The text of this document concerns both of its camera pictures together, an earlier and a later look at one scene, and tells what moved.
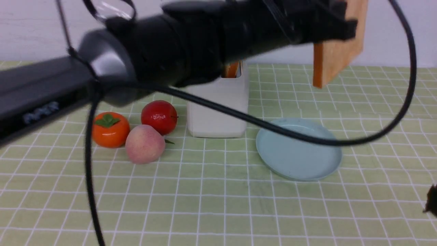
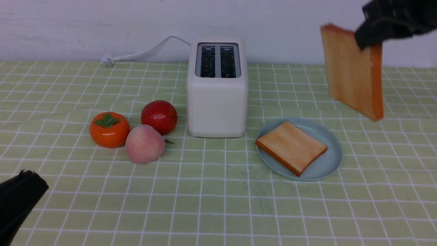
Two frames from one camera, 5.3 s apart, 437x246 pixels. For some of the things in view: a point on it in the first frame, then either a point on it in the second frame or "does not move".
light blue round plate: [296, 159] does not move
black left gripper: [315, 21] to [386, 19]
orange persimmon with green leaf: [110, 130] does not move
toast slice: [230, 70] to [355, 75]
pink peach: [145, 144] does not move
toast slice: [331, 58] to [293, 148]
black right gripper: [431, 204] to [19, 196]
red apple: [160, 114] does not move
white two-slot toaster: [205, 121] does not move
